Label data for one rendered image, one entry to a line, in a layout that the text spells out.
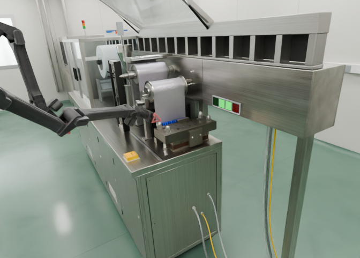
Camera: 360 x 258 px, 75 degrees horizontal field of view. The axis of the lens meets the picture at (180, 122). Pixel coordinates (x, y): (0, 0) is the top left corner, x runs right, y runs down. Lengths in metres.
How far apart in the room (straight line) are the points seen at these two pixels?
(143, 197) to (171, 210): 0.26
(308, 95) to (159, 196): 1.00
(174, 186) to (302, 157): 0.76
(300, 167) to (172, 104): 0.87
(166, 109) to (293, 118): 0.82
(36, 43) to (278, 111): 6.31
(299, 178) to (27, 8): 6.56
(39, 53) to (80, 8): 1.51
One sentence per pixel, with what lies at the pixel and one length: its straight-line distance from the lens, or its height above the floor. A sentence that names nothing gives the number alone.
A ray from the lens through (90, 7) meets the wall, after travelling 7.15.
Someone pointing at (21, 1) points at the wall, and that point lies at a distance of 6.99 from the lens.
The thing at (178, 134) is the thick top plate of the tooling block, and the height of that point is 1.01.
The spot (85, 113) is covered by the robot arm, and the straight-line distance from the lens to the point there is 1.21.
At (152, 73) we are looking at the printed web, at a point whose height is 1.34.
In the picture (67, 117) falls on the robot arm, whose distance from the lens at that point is 1.20.
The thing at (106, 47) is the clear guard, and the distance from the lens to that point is 2.50.
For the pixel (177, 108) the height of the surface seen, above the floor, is 1.11.
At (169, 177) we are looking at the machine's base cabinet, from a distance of 1.51.
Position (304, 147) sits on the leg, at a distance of 1.40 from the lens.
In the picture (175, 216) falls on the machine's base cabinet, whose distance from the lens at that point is 1.71.
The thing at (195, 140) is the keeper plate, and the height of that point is 0.95.
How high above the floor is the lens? 1.61
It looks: 21 degrees down
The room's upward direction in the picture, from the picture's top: 3 degrees counter-clockwise
